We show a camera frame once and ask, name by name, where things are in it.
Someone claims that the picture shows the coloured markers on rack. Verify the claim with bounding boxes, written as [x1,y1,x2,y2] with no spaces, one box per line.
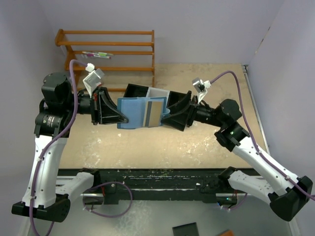
[82,51,113,59]

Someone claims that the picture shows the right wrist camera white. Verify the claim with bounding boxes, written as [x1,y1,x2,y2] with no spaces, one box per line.
[192,78,211,104]

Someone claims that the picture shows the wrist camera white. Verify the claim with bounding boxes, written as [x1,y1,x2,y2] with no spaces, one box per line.
[192,78,211,104]
[83,63,104,98]

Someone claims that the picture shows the orange card holder on floor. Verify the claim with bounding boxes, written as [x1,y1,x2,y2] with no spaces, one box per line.
[216,230,234,236]

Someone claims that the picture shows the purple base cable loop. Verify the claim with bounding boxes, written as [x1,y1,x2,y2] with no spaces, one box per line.
[82,181,134,218]

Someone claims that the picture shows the gold striped card in holder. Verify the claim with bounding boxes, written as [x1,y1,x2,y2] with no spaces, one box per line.
[143,100,163,128]

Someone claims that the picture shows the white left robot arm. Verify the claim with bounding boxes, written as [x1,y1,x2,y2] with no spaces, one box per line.
[11,72,128,222]

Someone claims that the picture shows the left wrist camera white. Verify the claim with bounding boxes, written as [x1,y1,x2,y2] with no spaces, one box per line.
[83,63,104,98]

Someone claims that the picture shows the orange wooden rack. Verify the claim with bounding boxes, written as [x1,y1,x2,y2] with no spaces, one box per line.
[55,29,156,87]

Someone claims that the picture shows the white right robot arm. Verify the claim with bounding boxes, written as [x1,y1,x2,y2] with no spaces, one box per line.
[161,92,313,222]

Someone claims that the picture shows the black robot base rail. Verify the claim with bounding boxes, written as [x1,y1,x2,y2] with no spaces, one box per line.
[56,168,247,205]

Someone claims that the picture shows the blue leather card holder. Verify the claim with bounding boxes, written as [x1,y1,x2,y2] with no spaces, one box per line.
[117,97,169,129]

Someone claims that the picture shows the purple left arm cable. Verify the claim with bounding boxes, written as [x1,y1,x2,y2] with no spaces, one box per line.
[29,59,89,236]

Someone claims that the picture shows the black card holder on floor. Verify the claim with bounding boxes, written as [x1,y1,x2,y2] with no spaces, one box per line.
[172,222,199,236]

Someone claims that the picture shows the three-compartment sorting tray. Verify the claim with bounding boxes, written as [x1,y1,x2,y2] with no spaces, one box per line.
[124,84,187,107]

